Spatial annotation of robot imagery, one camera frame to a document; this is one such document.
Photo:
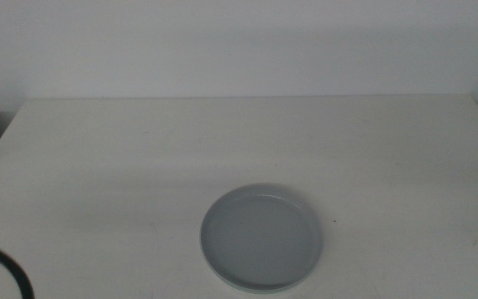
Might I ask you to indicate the grey shallow bowl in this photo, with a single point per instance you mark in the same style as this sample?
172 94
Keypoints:
261 238

